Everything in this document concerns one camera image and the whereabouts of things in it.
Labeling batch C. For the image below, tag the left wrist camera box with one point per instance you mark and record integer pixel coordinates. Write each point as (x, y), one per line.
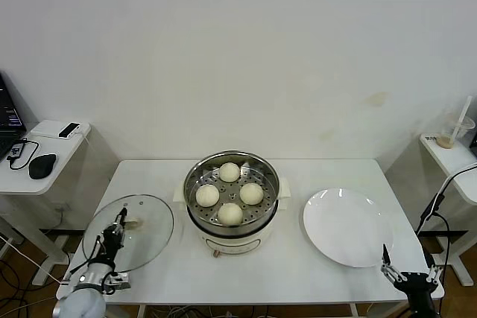
(121, 280)

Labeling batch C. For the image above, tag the white electric cooker pot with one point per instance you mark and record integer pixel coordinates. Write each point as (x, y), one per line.
(231, 245)

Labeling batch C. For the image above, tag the white steamed baozi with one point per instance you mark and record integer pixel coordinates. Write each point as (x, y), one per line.
(230, 214)
(207, 196)
(229, 172)
(251, 194)

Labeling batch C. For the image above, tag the white round plate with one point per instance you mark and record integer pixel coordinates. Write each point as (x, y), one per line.
(346, 228)

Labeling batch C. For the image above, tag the black laptop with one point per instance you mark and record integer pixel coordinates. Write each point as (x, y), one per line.
(9, 120)

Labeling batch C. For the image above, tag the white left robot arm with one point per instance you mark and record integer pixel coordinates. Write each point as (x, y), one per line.
(80, 303)

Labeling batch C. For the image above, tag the perforated steel steamer basket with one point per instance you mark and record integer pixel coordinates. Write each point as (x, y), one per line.
(268, 184)

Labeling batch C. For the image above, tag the flat white box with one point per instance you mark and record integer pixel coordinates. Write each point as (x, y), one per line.
(43, 130)

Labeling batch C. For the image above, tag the clear plastic drink cup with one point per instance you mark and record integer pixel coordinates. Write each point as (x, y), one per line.
(445, 141)

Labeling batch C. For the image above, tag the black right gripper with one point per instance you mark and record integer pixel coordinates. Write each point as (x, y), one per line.
(417, 288)

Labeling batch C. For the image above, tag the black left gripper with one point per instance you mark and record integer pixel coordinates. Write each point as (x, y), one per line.
(112, 243)

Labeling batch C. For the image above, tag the white wall socket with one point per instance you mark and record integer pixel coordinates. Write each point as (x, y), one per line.
(63, 208)

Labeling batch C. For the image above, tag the black computer mouse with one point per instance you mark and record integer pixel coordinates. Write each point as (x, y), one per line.
(42, 166)

